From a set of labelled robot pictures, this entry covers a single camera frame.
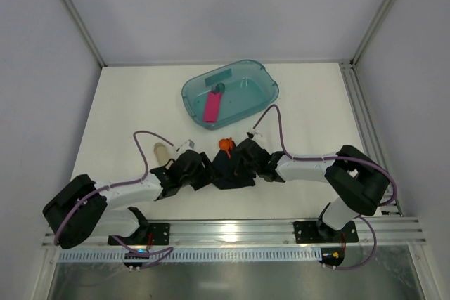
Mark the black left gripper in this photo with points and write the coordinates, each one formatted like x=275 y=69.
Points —
x=202 y=170

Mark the slotted cable duct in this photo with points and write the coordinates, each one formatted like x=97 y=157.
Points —
x=195 y=255

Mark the teal plastic bin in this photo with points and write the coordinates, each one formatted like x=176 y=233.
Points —
x=249 y=90

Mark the pink rolled napkin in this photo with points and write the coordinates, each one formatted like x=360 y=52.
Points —
x=212 y=107

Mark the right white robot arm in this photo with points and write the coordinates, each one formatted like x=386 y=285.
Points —
x=359 y=182

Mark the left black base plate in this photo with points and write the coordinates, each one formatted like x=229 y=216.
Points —
x=153 y=234

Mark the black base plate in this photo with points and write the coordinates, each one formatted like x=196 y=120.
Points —
x=153 y=234
x=308 y=232

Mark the green utensil in pink roll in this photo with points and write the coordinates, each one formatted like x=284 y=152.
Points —
x=219 y=88

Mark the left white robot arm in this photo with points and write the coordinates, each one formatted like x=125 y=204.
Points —
x=85 y=208

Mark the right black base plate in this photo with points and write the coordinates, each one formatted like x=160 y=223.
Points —
x=308 y=232

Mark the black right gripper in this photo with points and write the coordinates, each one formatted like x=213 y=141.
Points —
x=240 y=159

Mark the black paper napkin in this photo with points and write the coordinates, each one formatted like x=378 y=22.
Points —
x=229 y=177

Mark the aluminium front rail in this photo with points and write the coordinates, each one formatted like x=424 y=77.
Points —
x=389 y=230

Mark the orange plastic spoon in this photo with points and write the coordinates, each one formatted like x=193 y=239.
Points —
x=227 y=145

